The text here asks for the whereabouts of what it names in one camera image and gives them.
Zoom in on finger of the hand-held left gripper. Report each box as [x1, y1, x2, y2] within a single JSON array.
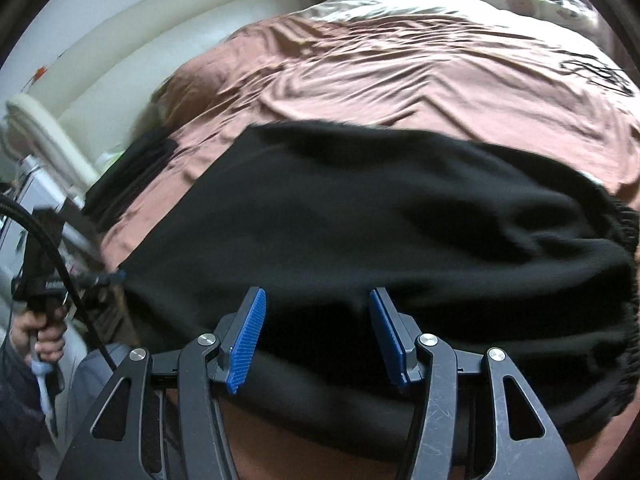
[[67, 269, 127, 291]]

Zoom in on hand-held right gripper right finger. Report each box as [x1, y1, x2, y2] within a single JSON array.
[[369, 287, 583, 480]]

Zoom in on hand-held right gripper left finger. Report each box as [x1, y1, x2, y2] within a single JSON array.
[[55, 286, 268, 480]]

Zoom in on black pants with white logo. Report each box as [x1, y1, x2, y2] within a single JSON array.
[[117, 120, 640, 446]]

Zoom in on person's left forearm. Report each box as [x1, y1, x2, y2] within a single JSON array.
[[0, 340, 46, 480]]

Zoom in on folded black pants stack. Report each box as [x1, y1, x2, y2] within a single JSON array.
[[82, 127, 178, 231]]

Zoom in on person's left hand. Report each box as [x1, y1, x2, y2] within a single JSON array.
[[10, 310, 68, 366]]

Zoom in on white dressing table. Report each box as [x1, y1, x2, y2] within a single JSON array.
[[0, 155, 96, 281]]

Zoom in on person's grey patterned trousers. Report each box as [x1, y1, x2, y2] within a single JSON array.
[[70, 345, 131, 411]]

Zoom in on cream padded headboard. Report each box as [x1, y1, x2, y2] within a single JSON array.
[[5, 0, 306, 201]]

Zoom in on beige blanket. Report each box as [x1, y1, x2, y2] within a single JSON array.
[[300, 0, 601, 61]]

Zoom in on thick black cable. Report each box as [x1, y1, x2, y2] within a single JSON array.
[[0, 195, 121, 376]]

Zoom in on tangled black cables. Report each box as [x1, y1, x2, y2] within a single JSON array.
[[560, 57, 636, 96]]

